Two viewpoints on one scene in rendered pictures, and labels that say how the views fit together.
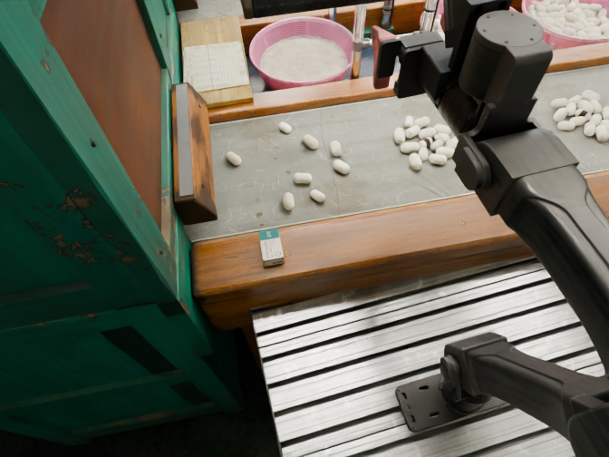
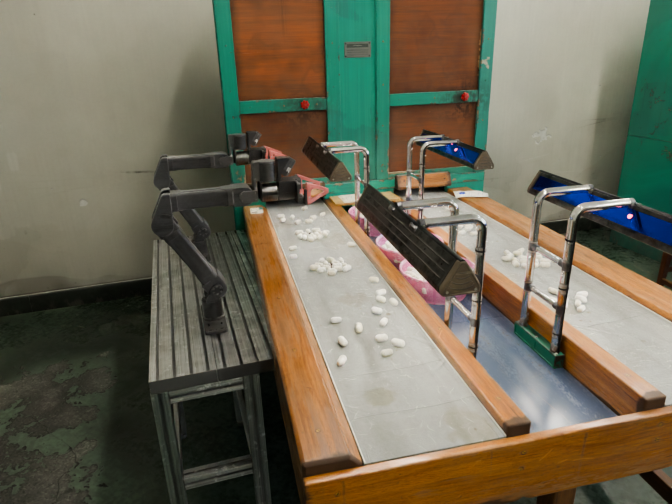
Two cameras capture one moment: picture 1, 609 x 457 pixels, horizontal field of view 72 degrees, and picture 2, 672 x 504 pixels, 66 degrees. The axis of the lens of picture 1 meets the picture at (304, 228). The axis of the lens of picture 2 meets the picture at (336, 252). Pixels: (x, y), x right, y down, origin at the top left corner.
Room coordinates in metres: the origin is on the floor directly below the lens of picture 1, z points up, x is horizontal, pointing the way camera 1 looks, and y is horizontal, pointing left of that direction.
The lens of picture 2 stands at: (0.57, -2.36, 1.48)
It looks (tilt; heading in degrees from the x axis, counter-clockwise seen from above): 21 degrees down; 86
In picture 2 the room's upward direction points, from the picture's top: 2 degrees counter-clockwise
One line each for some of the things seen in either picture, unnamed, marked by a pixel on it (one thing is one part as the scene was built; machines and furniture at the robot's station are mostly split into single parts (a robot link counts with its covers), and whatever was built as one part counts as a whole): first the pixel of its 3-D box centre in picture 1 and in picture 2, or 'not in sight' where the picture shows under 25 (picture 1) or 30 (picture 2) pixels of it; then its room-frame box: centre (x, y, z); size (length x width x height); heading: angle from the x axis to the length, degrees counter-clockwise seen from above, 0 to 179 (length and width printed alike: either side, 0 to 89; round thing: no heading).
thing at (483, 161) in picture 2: not in sight; (450, 147); (1.24, -0.15, 1.08); 0.62 x 0.08 x 0.07; 98
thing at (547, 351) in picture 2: not in sight; (572, 273); (1.30, -1.12, 0.90); 0.20 x 0.19 x 0.45; 98
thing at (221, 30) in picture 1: (214, 59); (364, 198); (0.90, 0.20, 0.77); 0.33 x 0.15 x 0.01; 8
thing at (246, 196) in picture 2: not in sight; (256, 179); (0.44, -0.78, 1.12); 0.12 x 0.09 x 0.12; 13
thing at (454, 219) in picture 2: not in sight; (434, 291); (0.90, -1.18, 0.90); 0.20 x 0.19 x 0.45; 98
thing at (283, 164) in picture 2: not in sight; (286, 172); (0.54, -0.76, 1.13); 0.07 x 0.06 x 0.11; 103
